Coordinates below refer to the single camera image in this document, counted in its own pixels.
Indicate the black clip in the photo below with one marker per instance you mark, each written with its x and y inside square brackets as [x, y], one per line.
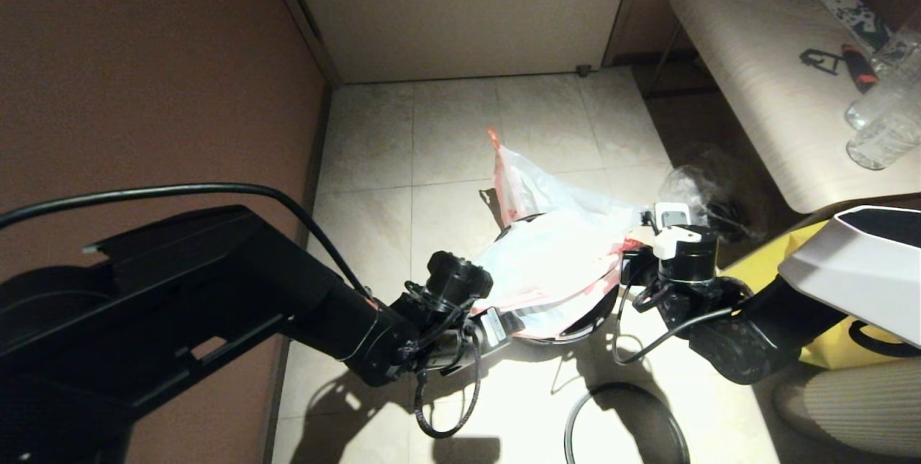
[819, 60]

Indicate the black round trash bin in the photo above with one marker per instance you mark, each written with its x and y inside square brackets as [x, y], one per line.
[601, 313]

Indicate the used red-printed trash bag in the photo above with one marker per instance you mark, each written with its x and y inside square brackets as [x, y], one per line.
[547, 187]

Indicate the black cylindrical left wrist motor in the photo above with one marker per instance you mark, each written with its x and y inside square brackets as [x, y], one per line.
[457, 280]

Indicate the new white plastic bag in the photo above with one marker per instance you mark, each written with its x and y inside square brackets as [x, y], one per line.
[554, 262]

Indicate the white cabinet panel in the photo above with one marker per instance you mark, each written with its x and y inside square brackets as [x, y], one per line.
[468, 11]

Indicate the small metal cabinet foot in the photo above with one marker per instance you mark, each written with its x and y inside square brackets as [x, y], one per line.
[583, 70]

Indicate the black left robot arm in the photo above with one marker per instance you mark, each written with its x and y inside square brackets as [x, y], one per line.
[180, 306]

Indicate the red black hand tool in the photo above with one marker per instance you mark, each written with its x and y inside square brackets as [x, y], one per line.
[860, 68]

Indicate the black metal table leg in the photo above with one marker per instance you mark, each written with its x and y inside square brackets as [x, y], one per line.
[662, 61]

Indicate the clear plastic bottle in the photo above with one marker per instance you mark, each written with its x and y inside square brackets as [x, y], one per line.
[883, 98]
[883, 146]
[901, 43]

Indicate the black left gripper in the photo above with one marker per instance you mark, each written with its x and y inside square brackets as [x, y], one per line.
[460, 342]

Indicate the dark robot chest edge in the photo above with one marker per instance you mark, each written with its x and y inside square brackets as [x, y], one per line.
[464, 452]

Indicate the yellow shopping bag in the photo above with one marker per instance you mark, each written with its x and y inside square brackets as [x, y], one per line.
[763, 262]

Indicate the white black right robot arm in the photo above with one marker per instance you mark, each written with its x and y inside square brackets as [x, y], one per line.
[827, 291]

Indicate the beige wood-grain table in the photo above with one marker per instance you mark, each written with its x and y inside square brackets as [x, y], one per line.
[748, 47]

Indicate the crumpled clear plastic bag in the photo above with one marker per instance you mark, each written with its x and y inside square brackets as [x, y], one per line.
[719, 198]

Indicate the beige ribbed cushion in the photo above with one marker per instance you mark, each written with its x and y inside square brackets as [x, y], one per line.
[856, 414]

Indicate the blue white printed paper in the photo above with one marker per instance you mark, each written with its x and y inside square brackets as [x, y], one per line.
[856, 18]

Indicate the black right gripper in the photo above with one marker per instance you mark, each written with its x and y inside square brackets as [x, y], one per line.
[683, 298]

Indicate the black cylindrical right wrist camera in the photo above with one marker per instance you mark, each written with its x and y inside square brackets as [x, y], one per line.
[683, 244]

